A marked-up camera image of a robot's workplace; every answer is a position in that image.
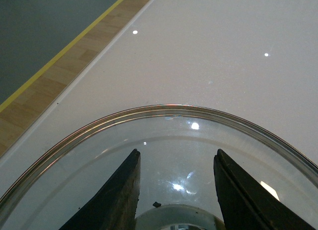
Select glass pot lid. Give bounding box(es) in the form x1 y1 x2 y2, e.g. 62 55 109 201
0 105 318 230

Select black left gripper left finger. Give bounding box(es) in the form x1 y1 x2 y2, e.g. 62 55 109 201
61 149 141 230

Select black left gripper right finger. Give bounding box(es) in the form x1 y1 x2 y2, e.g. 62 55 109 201
213 149 313 230

